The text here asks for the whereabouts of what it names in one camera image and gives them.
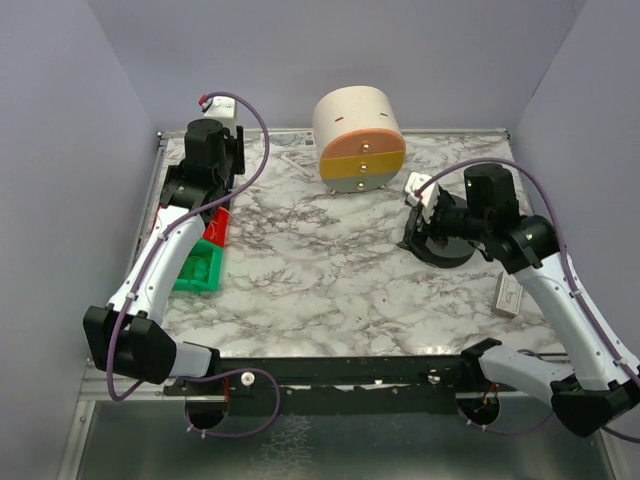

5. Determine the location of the black cable spool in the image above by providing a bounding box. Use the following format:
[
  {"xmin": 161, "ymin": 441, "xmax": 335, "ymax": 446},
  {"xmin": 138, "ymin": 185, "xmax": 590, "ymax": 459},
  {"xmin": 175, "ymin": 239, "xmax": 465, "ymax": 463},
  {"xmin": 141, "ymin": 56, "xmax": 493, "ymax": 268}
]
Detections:
[{"xmin": 407, "ymin": 220, "xmax": 483, "ymax": 269}]

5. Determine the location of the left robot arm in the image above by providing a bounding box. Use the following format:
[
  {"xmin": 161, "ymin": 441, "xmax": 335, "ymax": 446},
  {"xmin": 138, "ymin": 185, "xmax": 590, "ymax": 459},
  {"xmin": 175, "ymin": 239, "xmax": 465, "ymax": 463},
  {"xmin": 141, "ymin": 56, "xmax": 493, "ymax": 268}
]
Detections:
[{"xmin": 83, "ymin": 118, "xmax": 245, "ymax": 384}]

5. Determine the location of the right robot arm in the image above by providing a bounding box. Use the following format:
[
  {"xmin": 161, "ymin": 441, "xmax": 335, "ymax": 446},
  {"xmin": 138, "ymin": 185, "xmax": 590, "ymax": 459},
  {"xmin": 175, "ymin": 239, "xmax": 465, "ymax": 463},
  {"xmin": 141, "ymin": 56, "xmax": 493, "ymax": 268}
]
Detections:
[{"xmin": 401, "ymin": 158, "xmax": 639, "ymax": 437}]

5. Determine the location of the white plastic stick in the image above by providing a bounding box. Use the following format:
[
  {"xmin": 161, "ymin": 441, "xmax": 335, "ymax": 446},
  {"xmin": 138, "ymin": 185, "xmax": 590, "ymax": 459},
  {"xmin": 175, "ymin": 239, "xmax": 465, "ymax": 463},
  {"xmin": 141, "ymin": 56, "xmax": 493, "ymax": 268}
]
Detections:
[{"xmin": 280, "ymin": 156, "xmax": 314, "ymax": 177}]

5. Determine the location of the white flat packet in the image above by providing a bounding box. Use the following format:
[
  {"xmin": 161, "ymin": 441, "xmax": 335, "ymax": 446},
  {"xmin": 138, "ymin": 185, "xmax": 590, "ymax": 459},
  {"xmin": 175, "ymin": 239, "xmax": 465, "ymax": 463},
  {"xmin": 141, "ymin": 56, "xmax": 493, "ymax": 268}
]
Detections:
[{"xmin": 269, "ymin": 130, "xmax": 315, "ymax": 150}]

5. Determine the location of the red storage bin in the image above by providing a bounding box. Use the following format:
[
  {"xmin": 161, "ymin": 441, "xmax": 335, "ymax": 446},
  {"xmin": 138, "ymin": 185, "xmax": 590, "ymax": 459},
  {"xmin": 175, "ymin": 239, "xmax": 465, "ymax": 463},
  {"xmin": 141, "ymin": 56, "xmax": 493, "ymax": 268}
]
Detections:
[{"xmin": 202, "ymin": 207, "xmax": 230, "ymax": 248}]

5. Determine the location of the small white cardboard box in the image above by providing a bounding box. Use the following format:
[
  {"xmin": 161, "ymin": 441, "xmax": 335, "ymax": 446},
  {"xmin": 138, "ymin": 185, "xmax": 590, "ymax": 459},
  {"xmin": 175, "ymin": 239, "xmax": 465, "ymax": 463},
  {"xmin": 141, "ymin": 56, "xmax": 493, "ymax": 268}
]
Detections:
[{"xmin": 491, "ymin": 272, "xmax": 524, "ymax": 319}]

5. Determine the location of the cream cylindrical drawer cabinet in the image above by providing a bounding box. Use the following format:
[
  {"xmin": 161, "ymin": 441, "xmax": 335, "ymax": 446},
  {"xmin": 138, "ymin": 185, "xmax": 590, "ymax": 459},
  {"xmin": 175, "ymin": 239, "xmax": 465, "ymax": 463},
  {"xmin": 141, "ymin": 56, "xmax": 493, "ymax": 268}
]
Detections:
[{"xmin": 312, "ymin": 86, "xmax": 406, "ymax": 193}]

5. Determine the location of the green storage bin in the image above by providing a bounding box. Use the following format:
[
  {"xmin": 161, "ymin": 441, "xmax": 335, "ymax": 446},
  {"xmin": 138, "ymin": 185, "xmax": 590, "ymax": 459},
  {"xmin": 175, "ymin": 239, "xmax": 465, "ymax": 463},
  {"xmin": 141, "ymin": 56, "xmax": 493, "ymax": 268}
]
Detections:
[{"xmin": 173, "ymin": 239, "xmax": 224, "ymax": 293}]

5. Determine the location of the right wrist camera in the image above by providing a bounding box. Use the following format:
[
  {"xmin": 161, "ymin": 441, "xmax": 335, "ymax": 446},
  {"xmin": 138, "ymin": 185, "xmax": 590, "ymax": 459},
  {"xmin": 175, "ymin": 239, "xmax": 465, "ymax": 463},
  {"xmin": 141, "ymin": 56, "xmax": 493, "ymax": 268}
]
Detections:
[{"xmin": 403, "ymin": 172, "xmax": 440, "ymax": 223}]

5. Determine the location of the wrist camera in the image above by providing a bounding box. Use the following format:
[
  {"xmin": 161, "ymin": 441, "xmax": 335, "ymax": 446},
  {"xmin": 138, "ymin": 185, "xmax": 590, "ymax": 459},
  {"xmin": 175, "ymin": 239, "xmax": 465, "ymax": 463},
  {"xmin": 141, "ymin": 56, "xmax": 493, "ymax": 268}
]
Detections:
[
  {"xmin": 199, "ymin": 95, "xmax": 237, "ymax": 137},
  {"xmin": 403, "ymin": 172, "xmax": 440, "ymax": 223}
]

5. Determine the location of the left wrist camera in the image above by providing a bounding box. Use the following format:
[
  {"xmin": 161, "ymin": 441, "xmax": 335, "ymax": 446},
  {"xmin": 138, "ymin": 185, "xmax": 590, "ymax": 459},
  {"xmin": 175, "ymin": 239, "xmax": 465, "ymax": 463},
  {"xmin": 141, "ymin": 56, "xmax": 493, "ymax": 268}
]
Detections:
[{"xmin": 199, "ymin": 95, "xmax": 237, "ymax": 137}]

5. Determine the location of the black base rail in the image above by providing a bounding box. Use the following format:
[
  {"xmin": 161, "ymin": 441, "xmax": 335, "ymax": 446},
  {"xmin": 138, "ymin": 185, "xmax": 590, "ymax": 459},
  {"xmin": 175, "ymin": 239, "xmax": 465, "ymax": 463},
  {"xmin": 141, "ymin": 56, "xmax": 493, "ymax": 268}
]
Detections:
[{"xmin": 162, "ymin": 349, "xmax": 521, "ymax": 419}]

